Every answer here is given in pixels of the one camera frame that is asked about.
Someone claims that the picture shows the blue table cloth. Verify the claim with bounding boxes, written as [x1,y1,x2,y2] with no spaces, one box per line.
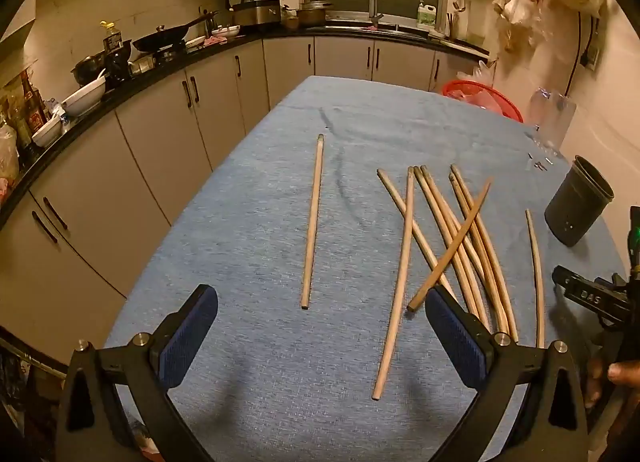
[102,75,628,462]

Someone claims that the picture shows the black chopstick holder cup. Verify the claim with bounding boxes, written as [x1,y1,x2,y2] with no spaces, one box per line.
[544,155,615,248]

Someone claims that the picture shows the bunch of wooden chopsticks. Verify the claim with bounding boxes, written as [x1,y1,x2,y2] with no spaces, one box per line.
[372,163,521,402]

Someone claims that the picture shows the large white bowl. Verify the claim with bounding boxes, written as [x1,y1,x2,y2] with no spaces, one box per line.
[62,75,107,117]

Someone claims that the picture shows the cutting board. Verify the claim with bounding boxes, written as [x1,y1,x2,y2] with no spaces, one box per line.
[440,36,491,57]

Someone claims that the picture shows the metal faucet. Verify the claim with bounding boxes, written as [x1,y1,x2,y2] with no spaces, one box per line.
[357,0,384,26]

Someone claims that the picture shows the gas stove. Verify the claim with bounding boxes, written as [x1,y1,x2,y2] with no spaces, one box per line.
[130,45,188,68]

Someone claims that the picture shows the black power cable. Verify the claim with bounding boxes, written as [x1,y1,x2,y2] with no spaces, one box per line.
[565,10,601,96]

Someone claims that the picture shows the clear plastic bag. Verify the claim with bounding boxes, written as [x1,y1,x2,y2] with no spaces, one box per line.
[467,90,503,110]

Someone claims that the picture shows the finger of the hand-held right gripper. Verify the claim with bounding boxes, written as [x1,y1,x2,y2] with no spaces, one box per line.
[553,265,632,325]

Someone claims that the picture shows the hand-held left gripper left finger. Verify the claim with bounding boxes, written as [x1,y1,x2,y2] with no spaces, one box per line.
[55,285,219,462]

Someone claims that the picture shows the wooden chopstick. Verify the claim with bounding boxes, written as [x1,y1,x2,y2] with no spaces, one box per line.
[300,133,325,311]
[525,209,547,349]

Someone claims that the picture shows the grey kitchen counter cabinets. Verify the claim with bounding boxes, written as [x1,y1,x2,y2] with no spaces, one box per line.
[0,22,493,383]

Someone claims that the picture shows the clear glass cup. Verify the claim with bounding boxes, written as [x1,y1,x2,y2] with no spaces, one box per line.
[550,92,577,155]

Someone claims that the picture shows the yellow-capped oil bottle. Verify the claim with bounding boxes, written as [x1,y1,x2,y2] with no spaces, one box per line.
[100,21,123,50]

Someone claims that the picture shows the red plastic basket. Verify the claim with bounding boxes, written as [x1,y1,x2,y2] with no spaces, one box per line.
[442,80,524,124]

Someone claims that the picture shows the crumpled plastic bag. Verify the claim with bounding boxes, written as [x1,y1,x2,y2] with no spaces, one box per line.
[0,125,21,193]

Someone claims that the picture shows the hanging clear plastic bags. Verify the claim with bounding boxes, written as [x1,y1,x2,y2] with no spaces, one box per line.
[492,0,546,53]

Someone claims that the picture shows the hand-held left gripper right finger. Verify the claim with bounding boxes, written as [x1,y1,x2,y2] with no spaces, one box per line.
[425,286,590,462]

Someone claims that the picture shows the black wok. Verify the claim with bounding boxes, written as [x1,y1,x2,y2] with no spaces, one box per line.
[132,12,218,52]

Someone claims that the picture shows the silver metal box appliance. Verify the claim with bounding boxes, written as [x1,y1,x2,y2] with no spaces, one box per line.
[231,0,282,27]

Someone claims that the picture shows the black pot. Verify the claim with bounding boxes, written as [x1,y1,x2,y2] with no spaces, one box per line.
[71,53,107,87]

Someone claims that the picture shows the black jug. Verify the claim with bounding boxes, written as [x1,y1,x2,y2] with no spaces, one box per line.
[105,40,133,88]

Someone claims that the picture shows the white plastic bag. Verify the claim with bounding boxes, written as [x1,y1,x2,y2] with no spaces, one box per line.
[456,60,498,93]

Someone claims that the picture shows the cluster of sauce bottles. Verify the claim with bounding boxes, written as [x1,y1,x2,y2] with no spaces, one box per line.
[15,70,51,135]

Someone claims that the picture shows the brown cooking pot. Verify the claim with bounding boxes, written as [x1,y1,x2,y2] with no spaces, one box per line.
[298,1,333,29]

